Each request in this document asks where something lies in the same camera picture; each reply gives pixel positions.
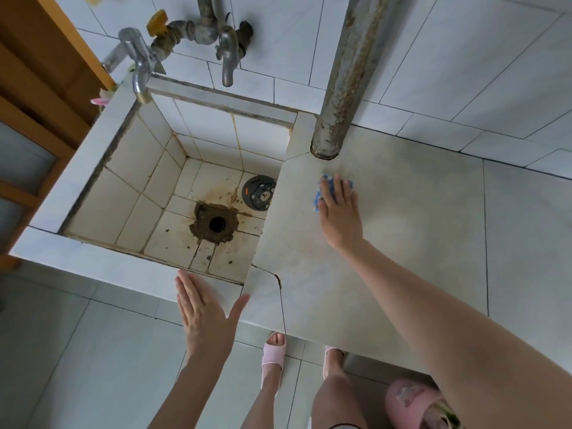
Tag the person's left hand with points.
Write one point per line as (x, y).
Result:
(208, 326)

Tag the person's right hand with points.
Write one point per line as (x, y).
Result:
(342, 218)

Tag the blue white wavy cloth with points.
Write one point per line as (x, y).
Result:
(318, 198)

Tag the person's right forearm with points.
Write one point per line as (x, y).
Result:
(469, 335)

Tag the person's left pink slipper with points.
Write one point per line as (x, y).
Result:
(273, 355)

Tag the person's pink slipper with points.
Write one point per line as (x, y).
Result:
(333, 355)
(273, 355)

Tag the person's left leg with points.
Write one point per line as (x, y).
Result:
(263, 406)

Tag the person's leg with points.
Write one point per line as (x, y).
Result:
(263, 406)
(337, 402)

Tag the person's right pink slipper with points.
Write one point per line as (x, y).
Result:
(333, 355)

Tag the person's right leg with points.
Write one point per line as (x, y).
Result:
(337, 402)

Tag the black round drain stopper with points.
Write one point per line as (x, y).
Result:
(259, 194)

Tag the rusty grey metal pipe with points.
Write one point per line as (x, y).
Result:
(348, 75)

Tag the white tiled sink basin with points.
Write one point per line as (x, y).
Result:
(138, 183)

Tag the grey shorts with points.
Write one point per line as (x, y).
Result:
(344, 426)

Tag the pink trash bin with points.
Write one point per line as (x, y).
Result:
(411, 402)

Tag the black tap knob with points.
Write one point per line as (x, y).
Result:
(245, 35)

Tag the small pink object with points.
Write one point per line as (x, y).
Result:
(103, 99)

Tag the chrome faucet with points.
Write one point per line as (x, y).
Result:
(134, 49)

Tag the brown wooden door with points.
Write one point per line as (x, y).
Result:
(35, 84)

